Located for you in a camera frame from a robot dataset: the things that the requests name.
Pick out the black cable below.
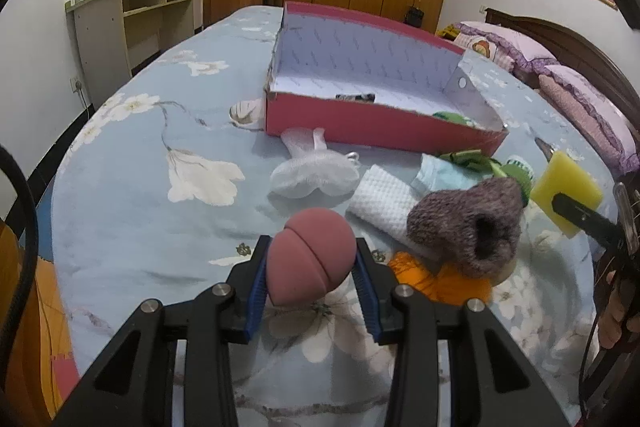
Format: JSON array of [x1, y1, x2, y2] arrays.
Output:
[[0, 146, 41, 360]]

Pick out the green patterned sock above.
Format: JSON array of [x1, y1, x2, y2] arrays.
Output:
[[431, 110, 476, 128]]

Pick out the dark wooden headboard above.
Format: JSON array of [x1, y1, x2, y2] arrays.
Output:
[[485, 7, 640, 128]]

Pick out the grey brown knitted sock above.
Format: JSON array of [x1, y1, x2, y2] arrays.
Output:
[[406, 177, 523, 278]]

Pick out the yellow sponge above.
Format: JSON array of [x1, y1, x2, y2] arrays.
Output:
[[530, 151, 603, 237]]

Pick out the green white striped sock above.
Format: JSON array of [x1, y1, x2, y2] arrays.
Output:
[[500, 156, 536, 204]]

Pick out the beige shelf desk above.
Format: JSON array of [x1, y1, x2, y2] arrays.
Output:
[[64, 0, 197, 78]]

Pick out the cartoon print cloth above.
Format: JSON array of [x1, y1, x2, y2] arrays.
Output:
[[436, 24, 516, 70]]

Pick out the white waffle cloth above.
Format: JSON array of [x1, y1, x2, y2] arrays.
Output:
[[346, 164, 426, 243]]

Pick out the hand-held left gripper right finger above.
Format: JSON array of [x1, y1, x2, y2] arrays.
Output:
[[352, 237, 571, 427]]

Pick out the pink makeup sponge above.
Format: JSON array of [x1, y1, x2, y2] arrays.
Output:
[[265, 211, 357, 307]]

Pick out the green patterned cloth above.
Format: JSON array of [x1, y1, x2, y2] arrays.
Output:
[[439, 148, 502, 174]]

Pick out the person's right hand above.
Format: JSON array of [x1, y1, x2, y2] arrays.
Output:
[[599, 269, 623, 350]]

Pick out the white foam mesh net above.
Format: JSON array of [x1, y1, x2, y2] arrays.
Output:
[[270, 127, 361, 200]]

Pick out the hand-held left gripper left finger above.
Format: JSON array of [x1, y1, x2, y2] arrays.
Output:
[[50, 234, 273, 427]]

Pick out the purple ruffled pillow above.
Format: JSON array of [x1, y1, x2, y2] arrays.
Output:
[[537, 64, 640, 174], [457, 22, 557, 74]]

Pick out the pink cardboard box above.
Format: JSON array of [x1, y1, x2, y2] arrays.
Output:
[[264, 1, 508, 155]]

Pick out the light blue face mask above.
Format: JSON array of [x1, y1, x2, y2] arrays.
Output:
[[410, 154, 493, 208]]

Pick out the orange mesh pouf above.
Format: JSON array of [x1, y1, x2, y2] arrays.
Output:
[[387, 252, 493, 308]]

